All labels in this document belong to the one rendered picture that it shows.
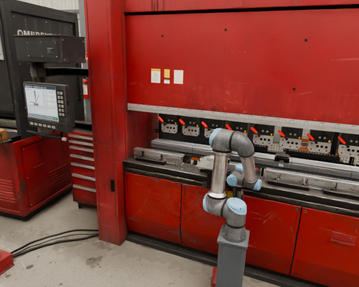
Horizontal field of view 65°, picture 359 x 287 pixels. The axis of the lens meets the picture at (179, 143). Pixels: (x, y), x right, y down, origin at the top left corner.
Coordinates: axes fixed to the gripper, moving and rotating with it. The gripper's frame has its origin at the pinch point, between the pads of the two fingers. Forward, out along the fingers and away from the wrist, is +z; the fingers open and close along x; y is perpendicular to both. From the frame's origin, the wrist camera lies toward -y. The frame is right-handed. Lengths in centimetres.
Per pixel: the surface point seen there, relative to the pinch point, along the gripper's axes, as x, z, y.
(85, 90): 351, 19, 488
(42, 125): 156, -51, 15
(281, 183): -34.2, -14.1, 20.3
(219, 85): 19, -83, 44
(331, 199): -66, -13, 5
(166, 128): 62, -42, 52
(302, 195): -48, -12, 10
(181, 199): 46, 16, 33
